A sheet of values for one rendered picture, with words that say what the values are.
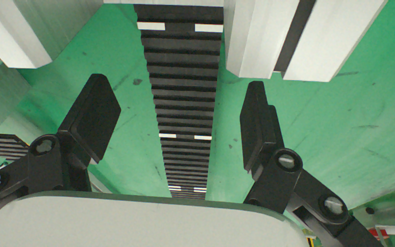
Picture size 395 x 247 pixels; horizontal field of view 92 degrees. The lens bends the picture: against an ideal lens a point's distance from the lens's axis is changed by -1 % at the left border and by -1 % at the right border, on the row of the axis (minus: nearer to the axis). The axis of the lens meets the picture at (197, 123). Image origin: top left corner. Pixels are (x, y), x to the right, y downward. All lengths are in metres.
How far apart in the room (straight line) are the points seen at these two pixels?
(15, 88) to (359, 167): 0.39
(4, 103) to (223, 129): 0.19
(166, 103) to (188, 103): 0.02
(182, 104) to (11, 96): 0.14
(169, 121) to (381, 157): 0.26
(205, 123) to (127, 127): 0.10
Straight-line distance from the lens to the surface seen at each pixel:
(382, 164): 0.35
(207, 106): 0.16
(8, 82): 0.22
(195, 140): 0.19
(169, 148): 0.20
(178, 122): 0.18
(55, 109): 0.25
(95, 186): 0.42
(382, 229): 4.21
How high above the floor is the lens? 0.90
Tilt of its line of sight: 37 degrees down
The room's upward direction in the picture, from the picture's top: 175 degrees counter-clockwise
